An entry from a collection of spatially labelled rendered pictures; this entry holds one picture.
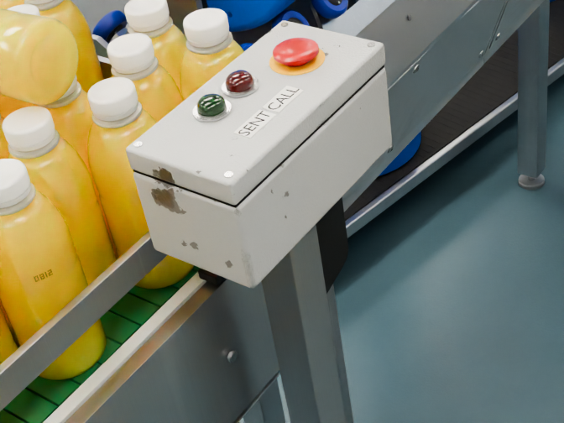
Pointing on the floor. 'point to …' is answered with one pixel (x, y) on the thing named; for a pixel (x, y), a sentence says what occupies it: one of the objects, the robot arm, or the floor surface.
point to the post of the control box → (304, 335)
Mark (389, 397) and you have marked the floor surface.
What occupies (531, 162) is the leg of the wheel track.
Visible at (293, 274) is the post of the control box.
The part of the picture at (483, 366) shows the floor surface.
